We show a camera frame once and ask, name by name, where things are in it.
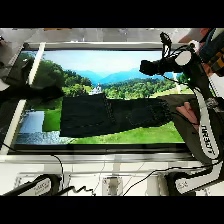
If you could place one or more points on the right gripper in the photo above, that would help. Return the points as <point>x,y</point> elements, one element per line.
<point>151,67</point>

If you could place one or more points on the dark denim jeans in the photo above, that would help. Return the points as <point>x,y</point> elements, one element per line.
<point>86,115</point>

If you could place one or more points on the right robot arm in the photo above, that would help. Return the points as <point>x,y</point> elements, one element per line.
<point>206,133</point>

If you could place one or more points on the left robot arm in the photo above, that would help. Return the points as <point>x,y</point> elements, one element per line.
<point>33,93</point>

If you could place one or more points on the heap of clothes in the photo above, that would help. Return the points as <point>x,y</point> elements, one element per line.
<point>215,53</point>

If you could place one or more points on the pink garment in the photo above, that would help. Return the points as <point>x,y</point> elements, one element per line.
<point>189,113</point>

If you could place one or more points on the silver frame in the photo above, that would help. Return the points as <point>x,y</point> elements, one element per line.
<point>113,159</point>

